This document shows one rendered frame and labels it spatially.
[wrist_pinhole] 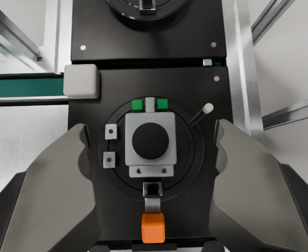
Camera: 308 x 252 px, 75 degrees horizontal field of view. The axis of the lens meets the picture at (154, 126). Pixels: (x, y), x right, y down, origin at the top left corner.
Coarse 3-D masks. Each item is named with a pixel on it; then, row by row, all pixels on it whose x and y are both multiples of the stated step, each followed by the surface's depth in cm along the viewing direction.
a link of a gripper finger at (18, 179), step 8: (16, 176) 8; (24, 176) 8; (8, 184) 8; (16, 184) 8; (0, 192) 7; (8, 192) 7; (16, 192) 7; (0, 200) 7; (8, 200) 7; (16, 200) 7; (0, 208) 7; (8, 208) 7; (0, 216) 6; (8, 216) 6; (0, 224) 6; (8, 224) 6; (0, 232) 6; (0, 240) 6
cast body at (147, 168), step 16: (144, 112) 18; (160, 112) 18; (128, 128) 17; (144, 128) 16; (160, 128) 16; (128, 144) 17; (144, 144) 16; (160, 144) 16; (128, 160) 17; (144, 160) 17; (160, 160) 17; (176, 160) 17; (144, 176) 20; (160, 176) 20
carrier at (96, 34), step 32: (96, 0) 32; (128, 0) 30; (160, 0) 30; (192, 0) 32; (96, 32) 31; (128, 32) 31; (160, 32) 31; (192, 32) 31; (224, 32) 32; (96, 64) 32
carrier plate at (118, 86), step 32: (128, 96) 30; (160, 96) 30; (192, 96) 30; (224, 96) 30; (96, 128) 29; (96, 160) 28; (96, 192) 27; (192, 192) 28; (128, 224) 27; (192, 224) 27
